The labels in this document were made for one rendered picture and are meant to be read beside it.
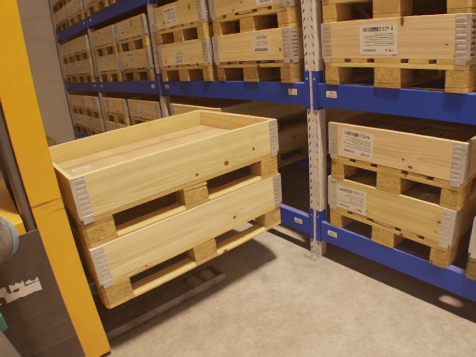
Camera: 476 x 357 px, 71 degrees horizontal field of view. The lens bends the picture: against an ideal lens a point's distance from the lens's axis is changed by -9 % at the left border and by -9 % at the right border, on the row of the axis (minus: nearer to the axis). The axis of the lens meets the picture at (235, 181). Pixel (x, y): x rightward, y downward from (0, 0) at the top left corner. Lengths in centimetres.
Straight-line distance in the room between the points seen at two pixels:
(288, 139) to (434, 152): 191
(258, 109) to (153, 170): 168
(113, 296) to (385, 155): 155
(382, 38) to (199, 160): 109
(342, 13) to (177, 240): 150
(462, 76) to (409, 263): 105
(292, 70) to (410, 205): 105
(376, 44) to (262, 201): 108
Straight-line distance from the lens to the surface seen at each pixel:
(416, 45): 187
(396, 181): 205
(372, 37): 198
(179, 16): 326
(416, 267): 221
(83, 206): 164
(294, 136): 360
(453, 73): 181
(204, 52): 300
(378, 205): 216
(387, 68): 194
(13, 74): 157
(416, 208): 204
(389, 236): 220
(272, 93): 247
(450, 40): 181
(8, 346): 103
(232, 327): 211
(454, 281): 215
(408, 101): 192
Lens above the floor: 143
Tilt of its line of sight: 21 degrees down
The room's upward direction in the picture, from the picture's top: 6 degrees counter-clockwise
